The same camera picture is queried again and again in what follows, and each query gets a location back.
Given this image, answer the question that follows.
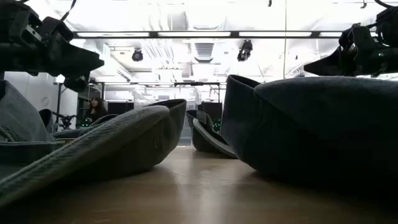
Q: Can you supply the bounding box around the grey denim hat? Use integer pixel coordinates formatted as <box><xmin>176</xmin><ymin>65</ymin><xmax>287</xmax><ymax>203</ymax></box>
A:
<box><xmin>0</xmin><ymin>80</ymin><xmax>68</xmax><ymax>183</ymax></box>

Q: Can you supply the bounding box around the person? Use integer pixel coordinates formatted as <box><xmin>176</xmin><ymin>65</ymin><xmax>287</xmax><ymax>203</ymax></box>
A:
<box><xmin>83</xmin><ymin>96</ymin><xmax>108</xmax><ymax>127</ymax></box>

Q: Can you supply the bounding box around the black overhead beam with lights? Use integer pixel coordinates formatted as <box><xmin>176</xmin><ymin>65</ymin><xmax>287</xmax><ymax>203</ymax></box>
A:
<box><xmin>73</xmin><ymin>30</ymin><xmax>343</xmax><ymax>39</ymax></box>

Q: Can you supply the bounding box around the thin hanging cable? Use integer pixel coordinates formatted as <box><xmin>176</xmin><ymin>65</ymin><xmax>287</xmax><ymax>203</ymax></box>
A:
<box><xmin>283</xmin><ymin>0</ymin><xmax>287</xmax><ymax>78</ymax></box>

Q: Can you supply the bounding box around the black left camera cable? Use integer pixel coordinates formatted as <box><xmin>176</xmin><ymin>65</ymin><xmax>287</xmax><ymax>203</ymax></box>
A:
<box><xmin>60</xmin><ymin>0</ymin><xmax>78</xmax><ymax>22</ymax></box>

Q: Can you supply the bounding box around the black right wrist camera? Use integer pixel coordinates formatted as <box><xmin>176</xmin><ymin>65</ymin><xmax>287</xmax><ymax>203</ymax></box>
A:
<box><xmin>338</xmin><ymin>23</ymin><xmax>361</xmax><ymax>47</ymax></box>

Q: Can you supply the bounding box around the black partition screen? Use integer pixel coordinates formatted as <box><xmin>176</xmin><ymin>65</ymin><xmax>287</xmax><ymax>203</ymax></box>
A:
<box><xmin>107</xmin><ymin>101</ymin><xmax>223</xmax><ymax>131</ymax></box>

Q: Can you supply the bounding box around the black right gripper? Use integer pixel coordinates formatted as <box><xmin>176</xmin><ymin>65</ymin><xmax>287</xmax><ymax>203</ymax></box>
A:
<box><xmin>303</xmin><ymin>26</ymin><xmax>398</xmax><ymax>77</ymax></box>

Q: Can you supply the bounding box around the black hanging camera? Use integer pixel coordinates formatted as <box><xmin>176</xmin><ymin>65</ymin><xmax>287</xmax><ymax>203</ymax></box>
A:
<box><xmin>236</xmin><ymin>39</ymin><xmax>254</xmax><ymax>62</ymax></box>

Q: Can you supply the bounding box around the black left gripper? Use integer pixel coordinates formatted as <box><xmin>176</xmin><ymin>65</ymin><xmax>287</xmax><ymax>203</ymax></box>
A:
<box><xmin>0</xmin><ymin>0</ymin><xmax>105</xmax><ymax>93</ymax></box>

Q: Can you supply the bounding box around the black background rig frame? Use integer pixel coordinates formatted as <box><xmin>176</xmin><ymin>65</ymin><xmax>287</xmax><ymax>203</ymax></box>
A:
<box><xmin>52</xmin><ymin>81</ymin><xmax>228</xmax><ymax>125</ymax></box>

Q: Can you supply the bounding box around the silver ceiling air duct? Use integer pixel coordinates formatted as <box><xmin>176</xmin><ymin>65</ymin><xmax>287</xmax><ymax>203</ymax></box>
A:
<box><xmin>185</xmin><ymin>0</ymin><xmax>229</xmax><ymax>63</ymax></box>

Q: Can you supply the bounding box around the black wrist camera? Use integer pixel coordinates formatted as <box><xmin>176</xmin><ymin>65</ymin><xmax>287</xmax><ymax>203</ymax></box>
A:
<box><xmin>338</xmin><ymin>23</ymin><xmax>361</xmax><ymax>47</ymax></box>
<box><xmin>42</xmin><ymin>17</ymin><xmax>75</xmax><ymax>41</ymax></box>

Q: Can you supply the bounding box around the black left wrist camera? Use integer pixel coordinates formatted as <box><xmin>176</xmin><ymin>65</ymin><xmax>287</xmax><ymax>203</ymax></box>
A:
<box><xmin>42</xmin><ymin>17</ymin><xmax>75</xmax><ymax>41</ymax></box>

